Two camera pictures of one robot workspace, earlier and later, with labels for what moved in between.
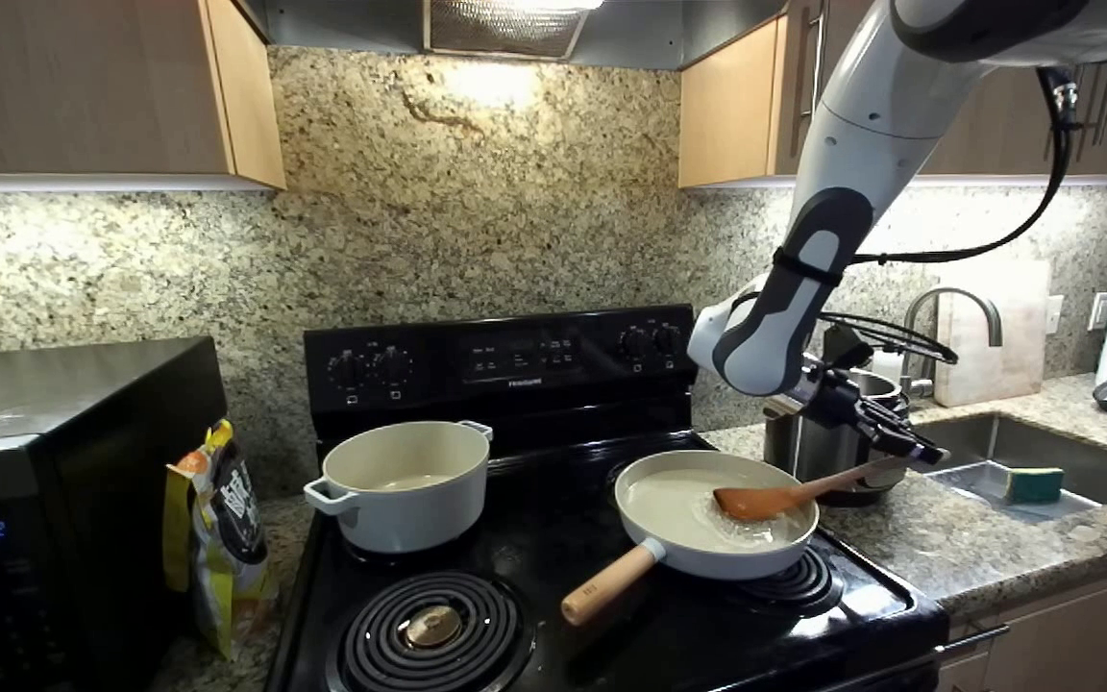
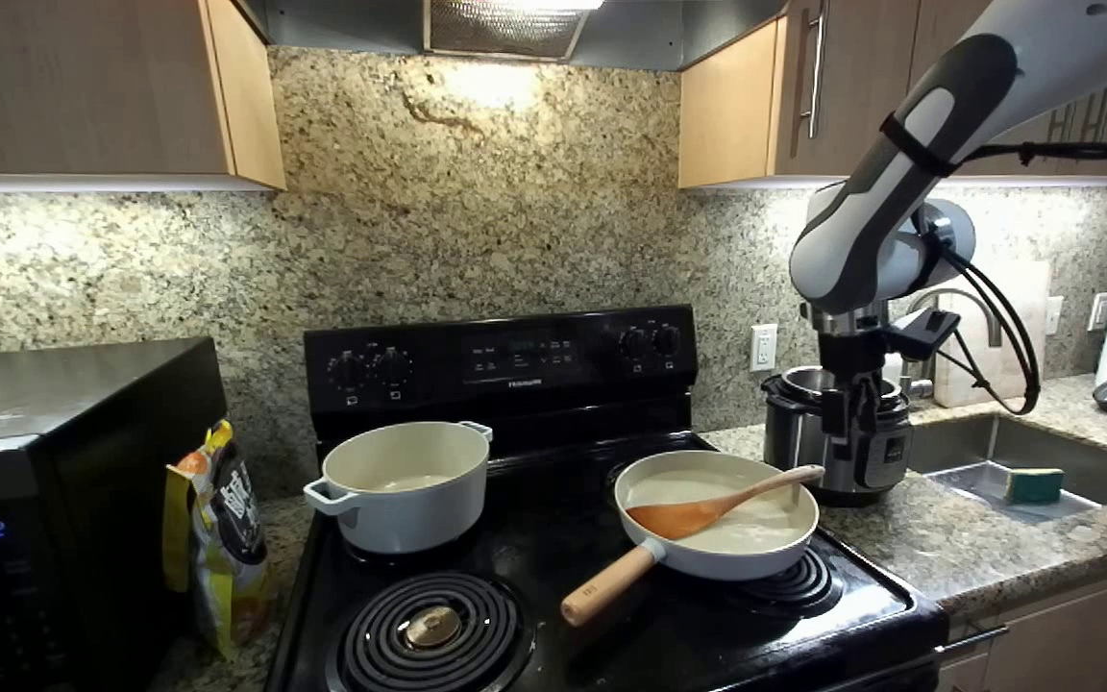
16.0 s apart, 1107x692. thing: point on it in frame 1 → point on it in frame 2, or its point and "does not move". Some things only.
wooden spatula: [779, 506] → [693, 518]
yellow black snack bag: [213, 536] does not move
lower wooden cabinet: [1080, 647] does not move
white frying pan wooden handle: [670, 502] does not move
